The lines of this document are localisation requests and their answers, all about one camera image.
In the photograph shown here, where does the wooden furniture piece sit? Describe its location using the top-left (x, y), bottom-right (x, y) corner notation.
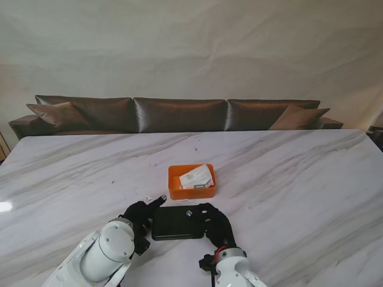
top-left (0, 131), bottom-right (8, 162)

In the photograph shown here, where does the white tissue pack green label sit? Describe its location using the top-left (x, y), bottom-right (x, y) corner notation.
top-left (178, 163), bottom-right (214, 190)

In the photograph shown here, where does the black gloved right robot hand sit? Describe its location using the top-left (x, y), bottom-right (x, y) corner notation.
top-left (186, 202), bottom-right (238, 249)

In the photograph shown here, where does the orange tissue box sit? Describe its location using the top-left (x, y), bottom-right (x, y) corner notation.
top-left (167, 163), bottom-right (217, 200)

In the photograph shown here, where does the red black right arm cable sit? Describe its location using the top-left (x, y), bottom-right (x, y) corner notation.
top-left (209, 245), bottom-right (228, 287)

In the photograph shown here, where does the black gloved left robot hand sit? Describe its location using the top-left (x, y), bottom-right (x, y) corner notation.
top-left (118, 195), bottom-right (168, 237)

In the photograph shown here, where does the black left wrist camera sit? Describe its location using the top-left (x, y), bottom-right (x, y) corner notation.
top-left (131, 231), bottom-right (151, 257)

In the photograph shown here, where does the brown leather sofa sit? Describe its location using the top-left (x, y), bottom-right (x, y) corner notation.
top-left (8, 94), bottom-right (344, 141)

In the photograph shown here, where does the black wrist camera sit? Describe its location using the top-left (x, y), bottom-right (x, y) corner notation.
top-left (198, 254), bottom-right (216, 272)
top-left (131, 231), bottom-right (151, 257)

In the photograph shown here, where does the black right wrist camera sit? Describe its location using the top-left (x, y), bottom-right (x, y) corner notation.
top-left (198, 254), bottom-right (216, 272)

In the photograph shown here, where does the dark background object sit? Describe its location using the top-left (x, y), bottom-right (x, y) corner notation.
top-left (366, 125), bottom-right (383, 150)

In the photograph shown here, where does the brown throw pillow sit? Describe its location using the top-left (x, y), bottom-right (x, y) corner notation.
top-left (269, 105), bottom-right (331, 130)
top-left (26, 101), bottom-right (90, 130)

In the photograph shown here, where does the brown leather sofa back cushion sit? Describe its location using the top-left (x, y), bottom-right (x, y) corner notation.
top-left (226, 99), bottom-right (321, 132)
top-left (133, 97), bottom-right (227, 133)
top-left (35, 94), bottom-right (134, 132)

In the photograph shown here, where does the black tissue box base lid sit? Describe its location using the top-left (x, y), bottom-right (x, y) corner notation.
top-left (151, 204), bottom-right (207, 242)

